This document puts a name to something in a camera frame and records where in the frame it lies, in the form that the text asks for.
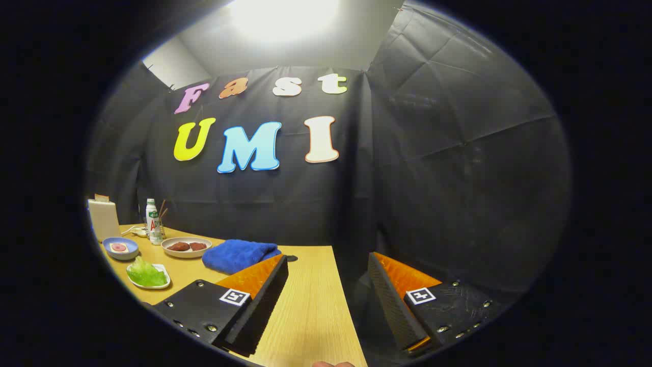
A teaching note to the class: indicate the beige round plate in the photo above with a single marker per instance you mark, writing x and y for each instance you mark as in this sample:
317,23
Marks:
186,254

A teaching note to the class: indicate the blue round plate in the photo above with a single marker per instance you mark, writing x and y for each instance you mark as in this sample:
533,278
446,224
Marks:
130,253

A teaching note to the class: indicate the white plastic drink bottle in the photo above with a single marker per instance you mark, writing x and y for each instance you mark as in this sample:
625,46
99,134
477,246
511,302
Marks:
154,224

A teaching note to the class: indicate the blue folded towel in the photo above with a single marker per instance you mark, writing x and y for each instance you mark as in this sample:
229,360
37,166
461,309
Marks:
234,255

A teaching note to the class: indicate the green lettuce leaf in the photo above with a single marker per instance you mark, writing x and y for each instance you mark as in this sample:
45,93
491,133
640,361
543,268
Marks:
145,274

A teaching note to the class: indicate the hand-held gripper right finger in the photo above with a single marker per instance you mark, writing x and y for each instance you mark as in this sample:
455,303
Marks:
392,306

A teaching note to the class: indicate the white bread slice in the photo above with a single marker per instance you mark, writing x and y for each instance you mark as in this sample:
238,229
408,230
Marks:
113,250

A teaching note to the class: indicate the white divided condiment dish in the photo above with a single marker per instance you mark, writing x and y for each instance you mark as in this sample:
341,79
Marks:
139,231

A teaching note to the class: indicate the brown wooden chopstick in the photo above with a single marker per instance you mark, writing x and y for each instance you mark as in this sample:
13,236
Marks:
162,208

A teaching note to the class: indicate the white square plate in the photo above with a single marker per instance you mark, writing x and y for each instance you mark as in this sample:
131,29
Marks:
164,268

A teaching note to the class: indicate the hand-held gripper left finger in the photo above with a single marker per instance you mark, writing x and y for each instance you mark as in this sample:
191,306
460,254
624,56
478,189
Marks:
260,311

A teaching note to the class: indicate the brown cooked meat piece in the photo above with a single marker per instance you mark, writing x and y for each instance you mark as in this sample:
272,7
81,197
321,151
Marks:
198,246
179,246

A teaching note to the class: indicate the cream white toaster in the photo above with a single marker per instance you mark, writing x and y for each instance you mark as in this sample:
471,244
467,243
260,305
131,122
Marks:
104,220

